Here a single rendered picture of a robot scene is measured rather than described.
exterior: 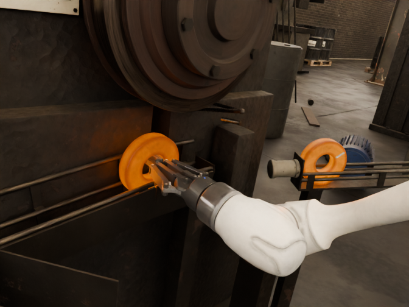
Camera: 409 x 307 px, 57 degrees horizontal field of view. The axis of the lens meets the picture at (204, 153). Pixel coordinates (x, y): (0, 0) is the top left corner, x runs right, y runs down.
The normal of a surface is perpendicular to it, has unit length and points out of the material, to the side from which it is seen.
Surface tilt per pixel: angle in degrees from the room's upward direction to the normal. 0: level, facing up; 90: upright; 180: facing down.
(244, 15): 90
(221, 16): 90
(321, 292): 0
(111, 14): 90
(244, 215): 44
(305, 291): 0
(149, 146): 92
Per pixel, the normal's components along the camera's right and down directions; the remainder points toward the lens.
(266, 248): -0.43, -0.08
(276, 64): 0.06, 0.37
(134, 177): 0.67, 0.40
